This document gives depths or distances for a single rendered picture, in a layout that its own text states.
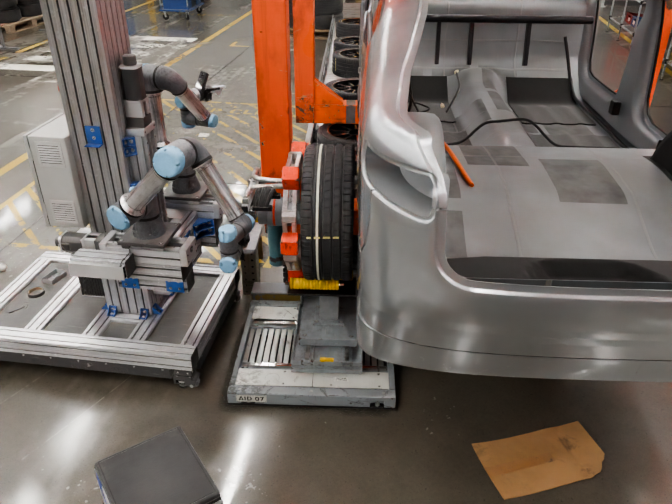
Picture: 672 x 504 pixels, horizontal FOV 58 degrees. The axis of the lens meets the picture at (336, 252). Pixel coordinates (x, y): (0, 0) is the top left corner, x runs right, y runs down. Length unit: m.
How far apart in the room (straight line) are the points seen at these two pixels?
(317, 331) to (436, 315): 1.37
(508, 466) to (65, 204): 2.40
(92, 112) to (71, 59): 0.24
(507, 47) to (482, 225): 2.75
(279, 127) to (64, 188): 1.09
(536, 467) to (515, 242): 1.01
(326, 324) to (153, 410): 0.96
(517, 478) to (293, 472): 0.98
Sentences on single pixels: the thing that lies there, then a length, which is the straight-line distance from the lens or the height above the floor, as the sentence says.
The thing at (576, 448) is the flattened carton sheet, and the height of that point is 0.01.
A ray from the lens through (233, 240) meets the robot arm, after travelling 2.56.
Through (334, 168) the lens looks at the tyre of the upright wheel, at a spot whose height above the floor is 1.14.
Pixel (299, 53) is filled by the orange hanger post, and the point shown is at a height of 1.09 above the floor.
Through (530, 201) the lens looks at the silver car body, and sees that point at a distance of 2.88.
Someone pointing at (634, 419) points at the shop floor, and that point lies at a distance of 3.41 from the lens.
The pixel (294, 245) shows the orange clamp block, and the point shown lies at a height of 0.87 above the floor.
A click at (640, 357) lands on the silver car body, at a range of 2.22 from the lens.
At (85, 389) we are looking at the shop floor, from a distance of 3.45.
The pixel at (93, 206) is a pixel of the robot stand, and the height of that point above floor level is 0.87.
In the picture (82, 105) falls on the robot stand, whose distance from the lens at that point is 3.03.
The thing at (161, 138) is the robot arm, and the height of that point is 1.09.
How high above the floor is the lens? 2.20
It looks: 31 degrees down
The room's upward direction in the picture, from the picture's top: straight up
